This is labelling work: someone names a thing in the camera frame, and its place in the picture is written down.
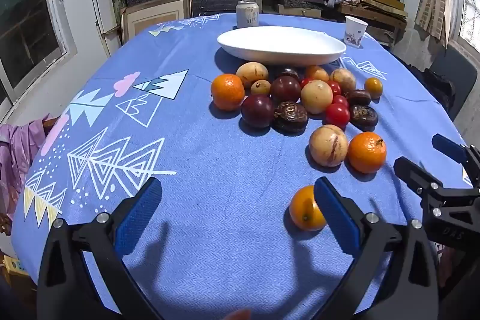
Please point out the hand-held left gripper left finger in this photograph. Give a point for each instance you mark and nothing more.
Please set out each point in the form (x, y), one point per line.
(138, 218)

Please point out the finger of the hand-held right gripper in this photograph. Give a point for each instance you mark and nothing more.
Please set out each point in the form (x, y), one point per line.
(448, 149)
(412, 173)

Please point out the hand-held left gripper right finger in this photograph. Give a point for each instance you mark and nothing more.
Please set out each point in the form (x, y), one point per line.
(337, 218)

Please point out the yellow-orange citrus fruit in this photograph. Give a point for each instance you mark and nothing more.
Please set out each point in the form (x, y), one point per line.
(303, 209)

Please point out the orange tangerine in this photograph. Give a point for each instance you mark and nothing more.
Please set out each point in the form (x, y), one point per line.
(366, 153)
(227, 92)

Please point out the pale yellow streaked fruit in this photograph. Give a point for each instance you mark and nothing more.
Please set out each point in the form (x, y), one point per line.
(326, 145)

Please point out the wrinkled dark passion fruit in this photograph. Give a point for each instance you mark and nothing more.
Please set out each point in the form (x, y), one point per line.
(363, 117)
(290, 117)
(358, 97)

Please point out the dark purple plum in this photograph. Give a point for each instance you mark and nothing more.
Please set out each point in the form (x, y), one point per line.
(257, 110)

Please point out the peach-coloured round fruit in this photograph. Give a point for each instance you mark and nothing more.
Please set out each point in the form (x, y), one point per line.
(317, 72)

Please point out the dark red plum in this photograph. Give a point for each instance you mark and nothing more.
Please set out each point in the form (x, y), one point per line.
(285, 89)

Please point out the small tan round fruit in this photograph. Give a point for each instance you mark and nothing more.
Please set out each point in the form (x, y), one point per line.
(260, 87)

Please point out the white oval plate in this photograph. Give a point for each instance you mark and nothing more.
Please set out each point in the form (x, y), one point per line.
(281, 42)

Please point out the person's left hand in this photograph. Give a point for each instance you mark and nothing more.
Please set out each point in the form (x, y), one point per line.
(237, 315)

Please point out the black chair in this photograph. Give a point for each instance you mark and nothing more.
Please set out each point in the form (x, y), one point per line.
(453, 76)

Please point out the blue printed tablecloth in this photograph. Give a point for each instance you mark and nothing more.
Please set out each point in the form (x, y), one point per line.
(210, 162)

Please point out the pink cloth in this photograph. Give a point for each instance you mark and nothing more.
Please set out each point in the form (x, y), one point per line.
(15, 151)

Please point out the bright curtained window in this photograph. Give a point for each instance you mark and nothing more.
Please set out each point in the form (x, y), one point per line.
(470, 5)

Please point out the white floral paper cup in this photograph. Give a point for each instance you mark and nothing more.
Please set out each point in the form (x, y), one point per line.
(355, 33)

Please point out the silver beverage can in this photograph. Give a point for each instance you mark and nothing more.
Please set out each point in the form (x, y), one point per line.
(247, 16)

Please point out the white framed window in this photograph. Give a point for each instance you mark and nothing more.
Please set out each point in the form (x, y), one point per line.
(26, 16)

